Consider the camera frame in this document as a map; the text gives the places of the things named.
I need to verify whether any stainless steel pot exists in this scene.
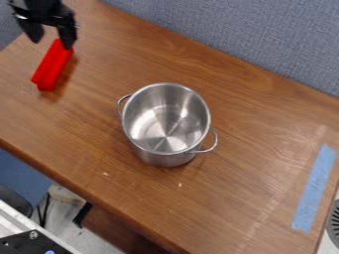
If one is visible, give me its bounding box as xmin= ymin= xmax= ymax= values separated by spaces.
xmin=116 ymin=82 xmax=219 ymax=168

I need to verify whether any red rectangular block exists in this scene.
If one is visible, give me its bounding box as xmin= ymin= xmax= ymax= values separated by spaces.
xmin=30 ymin=39 xmax=74 ymax=91

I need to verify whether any blue tape strip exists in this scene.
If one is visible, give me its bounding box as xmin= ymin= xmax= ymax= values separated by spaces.
xmin=291 ymin=144 xmax=337 ymax=233

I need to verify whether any black round chair base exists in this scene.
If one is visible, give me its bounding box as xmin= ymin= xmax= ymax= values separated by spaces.
xmin=0 ymin=185 xmax=33 ymax=217

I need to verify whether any dark fan grille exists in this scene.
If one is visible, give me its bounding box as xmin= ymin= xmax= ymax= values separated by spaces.
xmin=327 ymin=199 xmax=339 ymax=249

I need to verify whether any black device bottom left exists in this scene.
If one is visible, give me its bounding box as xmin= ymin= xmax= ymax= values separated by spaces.
xmin=0 ymin=230 xmax=73 ymax=254

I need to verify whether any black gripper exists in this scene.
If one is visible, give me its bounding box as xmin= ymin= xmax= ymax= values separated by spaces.
xmin=8 ymin=0 xmax=77 ymax=50

